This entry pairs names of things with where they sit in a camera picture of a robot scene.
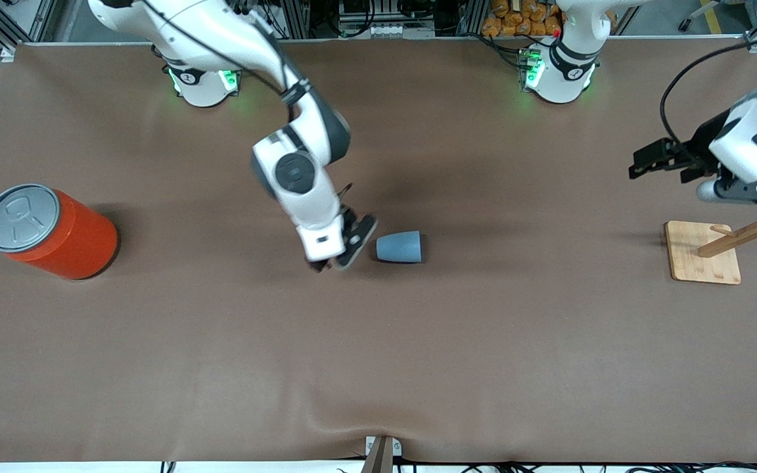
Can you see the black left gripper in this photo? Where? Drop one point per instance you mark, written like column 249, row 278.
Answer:
column 700, row 146

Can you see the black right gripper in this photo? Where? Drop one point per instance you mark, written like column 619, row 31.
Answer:
column 349, row 217

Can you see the blue plastic cup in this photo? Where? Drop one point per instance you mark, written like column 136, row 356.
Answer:
column 399, row 247

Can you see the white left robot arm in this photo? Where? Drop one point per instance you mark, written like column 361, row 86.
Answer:
column 562, row 72

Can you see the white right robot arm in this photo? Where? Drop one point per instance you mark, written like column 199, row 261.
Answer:
column 309, row 210

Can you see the wooden mug tree rack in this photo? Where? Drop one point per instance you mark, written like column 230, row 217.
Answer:
column 700, row 256

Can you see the brown table cover mat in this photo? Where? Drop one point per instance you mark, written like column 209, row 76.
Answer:
column 378, row 361

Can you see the orange snack bags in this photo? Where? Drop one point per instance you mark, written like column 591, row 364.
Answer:
column 516, row 23

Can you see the brown wooden bar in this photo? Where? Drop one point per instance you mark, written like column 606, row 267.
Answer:
column 378, row 460

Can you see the orange can with grey lid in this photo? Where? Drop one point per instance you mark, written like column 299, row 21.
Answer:
column 79, row 244

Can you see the white power strip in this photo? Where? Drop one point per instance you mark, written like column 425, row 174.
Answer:
column 391, row 31

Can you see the grey metal bracket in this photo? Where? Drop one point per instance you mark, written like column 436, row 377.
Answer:
column 395, row 448

